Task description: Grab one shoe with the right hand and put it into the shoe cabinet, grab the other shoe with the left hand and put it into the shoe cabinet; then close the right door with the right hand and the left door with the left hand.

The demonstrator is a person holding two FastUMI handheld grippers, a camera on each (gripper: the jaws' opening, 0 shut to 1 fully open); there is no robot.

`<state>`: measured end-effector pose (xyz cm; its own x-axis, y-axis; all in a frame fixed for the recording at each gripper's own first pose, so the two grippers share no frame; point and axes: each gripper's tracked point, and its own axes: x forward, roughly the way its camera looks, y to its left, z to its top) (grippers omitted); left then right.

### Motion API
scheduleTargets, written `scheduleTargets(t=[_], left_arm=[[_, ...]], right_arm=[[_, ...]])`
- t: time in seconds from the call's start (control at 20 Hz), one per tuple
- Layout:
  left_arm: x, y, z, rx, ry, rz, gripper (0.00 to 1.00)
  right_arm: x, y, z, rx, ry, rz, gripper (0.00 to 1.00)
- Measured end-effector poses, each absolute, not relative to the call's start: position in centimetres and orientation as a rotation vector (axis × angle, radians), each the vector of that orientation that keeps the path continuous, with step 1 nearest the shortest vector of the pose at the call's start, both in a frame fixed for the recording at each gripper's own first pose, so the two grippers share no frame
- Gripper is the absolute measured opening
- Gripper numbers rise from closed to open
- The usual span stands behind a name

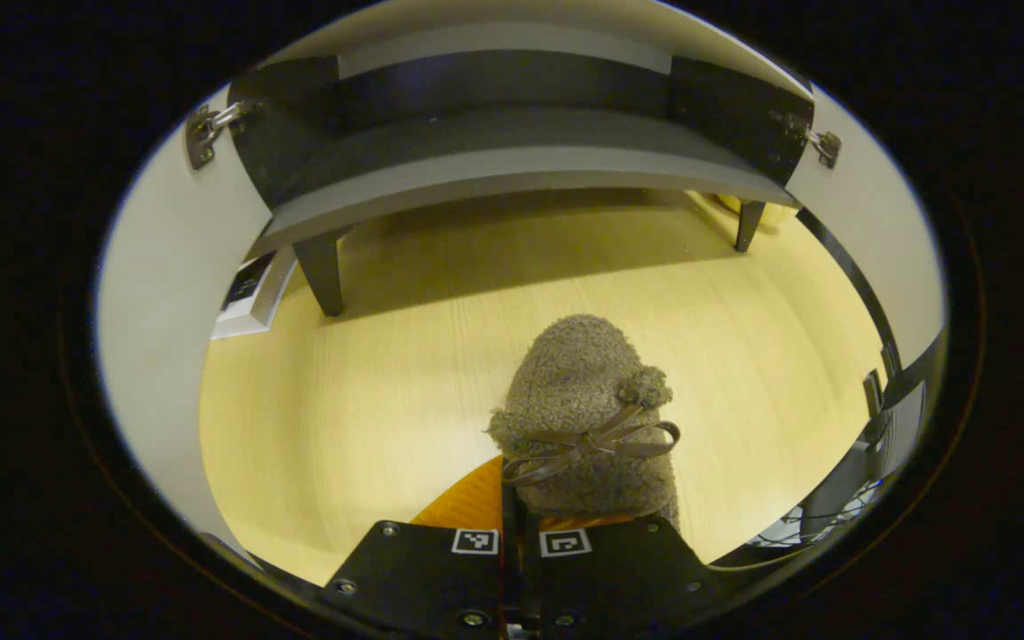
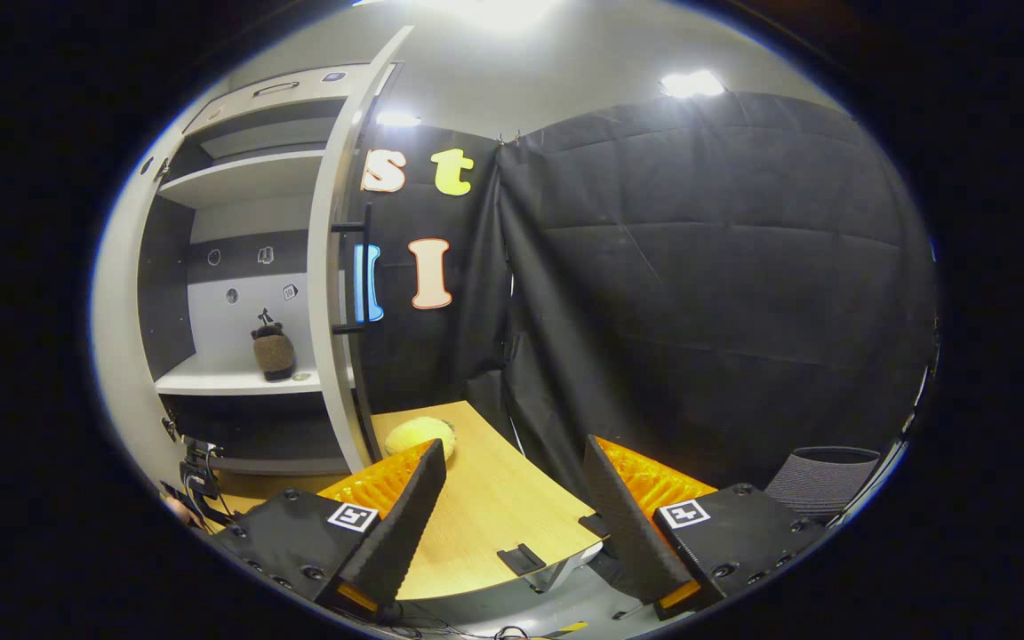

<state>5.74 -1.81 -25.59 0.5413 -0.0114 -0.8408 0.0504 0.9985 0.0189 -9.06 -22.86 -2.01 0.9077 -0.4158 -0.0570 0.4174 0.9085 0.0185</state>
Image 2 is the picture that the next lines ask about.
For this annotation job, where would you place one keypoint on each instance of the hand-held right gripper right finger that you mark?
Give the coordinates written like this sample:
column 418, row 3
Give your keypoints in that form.
column 628, row 533

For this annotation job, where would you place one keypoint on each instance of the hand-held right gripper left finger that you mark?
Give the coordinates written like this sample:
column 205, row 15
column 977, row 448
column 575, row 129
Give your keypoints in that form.
column 401, row 533

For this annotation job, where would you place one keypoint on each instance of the black backdrop cloth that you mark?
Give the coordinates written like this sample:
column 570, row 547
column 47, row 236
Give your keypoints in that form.
column 699, row 311

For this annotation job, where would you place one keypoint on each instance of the brown fuzzy shoe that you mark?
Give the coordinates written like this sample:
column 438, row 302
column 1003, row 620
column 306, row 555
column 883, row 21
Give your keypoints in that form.
column 274, row 354

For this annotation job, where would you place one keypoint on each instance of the grey ribbed basket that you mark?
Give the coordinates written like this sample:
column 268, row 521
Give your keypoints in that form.
column 819, row 484

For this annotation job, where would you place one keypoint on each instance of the light wooden platform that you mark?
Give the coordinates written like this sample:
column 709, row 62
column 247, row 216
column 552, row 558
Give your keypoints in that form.
column 485, row 507

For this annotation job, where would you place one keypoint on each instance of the grey shoe cabinet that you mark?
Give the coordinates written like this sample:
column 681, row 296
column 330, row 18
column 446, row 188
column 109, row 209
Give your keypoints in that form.
column 236, row 182

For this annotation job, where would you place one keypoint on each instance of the yellow plush item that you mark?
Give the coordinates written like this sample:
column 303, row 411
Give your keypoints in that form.
column 420, row 436

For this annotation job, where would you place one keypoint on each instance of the black platform bracket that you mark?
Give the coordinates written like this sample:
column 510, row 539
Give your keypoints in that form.
column 521, row 558

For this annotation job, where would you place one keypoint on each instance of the grey cabinet drawer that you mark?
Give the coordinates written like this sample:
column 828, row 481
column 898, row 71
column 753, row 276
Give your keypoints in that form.
column 228, row 102

